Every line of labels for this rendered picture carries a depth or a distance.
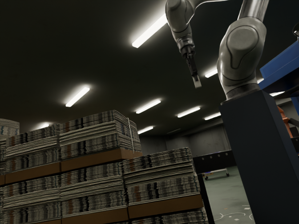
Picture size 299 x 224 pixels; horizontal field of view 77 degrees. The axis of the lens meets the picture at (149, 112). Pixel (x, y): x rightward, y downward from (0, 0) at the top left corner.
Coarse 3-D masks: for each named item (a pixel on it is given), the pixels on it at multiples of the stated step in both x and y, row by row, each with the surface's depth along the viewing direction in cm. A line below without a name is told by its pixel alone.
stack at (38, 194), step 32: (128, 160) 81; (160, 160) 76; (192, 160) 100; (0, 192) 87; (32, 192) 83; (64, 192) 80; (96, 192) 77; (128, 192) 75; (160, 192) 73; (192, 192) 70
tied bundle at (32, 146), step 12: (36, 132) 92; (48, 132) 90; (12, 144) 93; (24, 144) 91; (36, 144) 89; (48, 144) 88; (12, 156) 90; (24, 156) 90; (36, 156) 88; (48, 156) 87; (60, 156) 87; (12, 168) 90; (24, 168) 88; (24, 180) 88
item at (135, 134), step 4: (132, 124) 112; (132, 128) 110; (136, 128) 119; (132, 132) 106; (136, 132) 115; (132, 136) 104; (136, 136) 113; (136, 140) 109; (136, 144) 107; (136, 148) 105; (140, 148) 114
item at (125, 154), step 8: (104, 152) 81; (112, 152) 80; (120, 152) 80; (128, 152) 89; (72, 160) 83; (80, 160) 83; (88, 160) 82; (96, 160) 81; (104, 160) 80; (64, 168) 83; (72, 168) 82
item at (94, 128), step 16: (112, 112) 86; (64, 128) 89; (80, 128) 87; (96, 128) 85; (112, 128) 83; (64, 144) 86; (80, 144) 85; (96, 144) 83; (112, 144) 81; (128, 144) 92; (64, 160) 85; (112, 160) 80
